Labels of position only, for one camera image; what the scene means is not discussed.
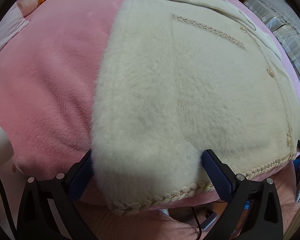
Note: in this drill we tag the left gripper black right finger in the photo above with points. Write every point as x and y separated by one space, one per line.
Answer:
222 177

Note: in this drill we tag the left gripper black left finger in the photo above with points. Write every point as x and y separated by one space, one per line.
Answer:
75 181

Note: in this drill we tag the white fluffy knit cardigan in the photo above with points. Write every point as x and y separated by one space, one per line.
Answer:
179 77

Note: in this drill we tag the pink plush bed blanket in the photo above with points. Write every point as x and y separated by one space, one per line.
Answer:
48 76

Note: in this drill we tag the white lace covered furniture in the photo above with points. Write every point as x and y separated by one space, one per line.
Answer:
284 23

